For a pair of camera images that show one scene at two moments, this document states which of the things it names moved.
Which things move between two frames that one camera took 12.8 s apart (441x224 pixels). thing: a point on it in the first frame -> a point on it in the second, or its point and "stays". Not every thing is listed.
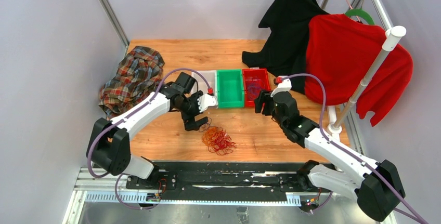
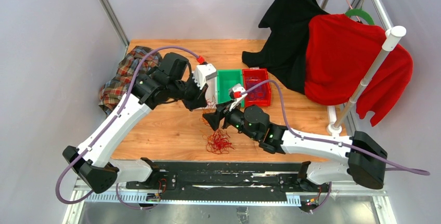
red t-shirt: x=342 y=51 stays
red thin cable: x=222 y=144 stays
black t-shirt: x=285 y=54 stays
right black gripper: x=263 y=97 -> x=214 y=118
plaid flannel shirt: x=138 y=74 stays
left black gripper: x=190 y=123 -> x=198 y=101
